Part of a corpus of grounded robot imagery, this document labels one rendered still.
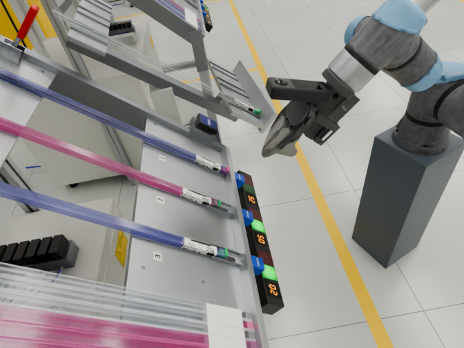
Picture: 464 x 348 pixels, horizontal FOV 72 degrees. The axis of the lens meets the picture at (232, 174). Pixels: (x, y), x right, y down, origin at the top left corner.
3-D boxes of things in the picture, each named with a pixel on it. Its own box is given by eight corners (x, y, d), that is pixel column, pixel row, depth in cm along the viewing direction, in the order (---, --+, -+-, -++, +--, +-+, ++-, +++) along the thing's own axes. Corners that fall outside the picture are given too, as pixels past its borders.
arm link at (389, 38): (440, 30, 51) (416, -1, 46) (384, 83, 57) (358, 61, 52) (411, 12, 56) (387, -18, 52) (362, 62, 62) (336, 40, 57)
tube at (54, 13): (256, 112, 87) (258, 109, 86) (257, 115, 86) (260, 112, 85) (51, 13, 61) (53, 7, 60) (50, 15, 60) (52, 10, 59)
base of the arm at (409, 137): (414, 118, 104) (423, 90, 97) (460, 140, 93) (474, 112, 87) (381, 136, 99) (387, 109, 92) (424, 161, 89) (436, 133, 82)
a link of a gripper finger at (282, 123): (278, 163, 71) (307, 134, 66) (258, 153, 68) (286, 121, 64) (275, 155, 73) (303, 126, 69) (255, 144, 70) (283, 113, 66)
